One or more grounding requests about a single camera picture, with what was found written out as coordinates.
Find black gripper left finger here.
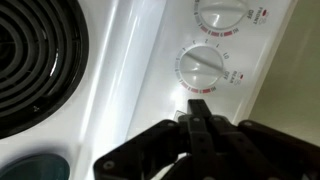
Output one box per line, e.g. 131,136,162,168
93,99,218,180

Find white electric stove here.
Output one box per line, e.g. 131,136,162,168
0,0,300,180

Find black coil burner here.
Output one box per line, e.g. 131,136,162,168
0,0,90,140

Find white knob marked front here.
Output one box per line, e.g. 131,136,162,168
199,0,250,30

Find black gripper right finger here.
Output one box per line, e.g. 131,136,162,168
199,98,320,180

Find white knob marked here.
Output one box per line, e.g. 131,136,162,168
199,0,250,30
179,45,225,89

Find white knob marked rear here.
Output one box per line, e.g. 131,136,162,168
179,45,225,89

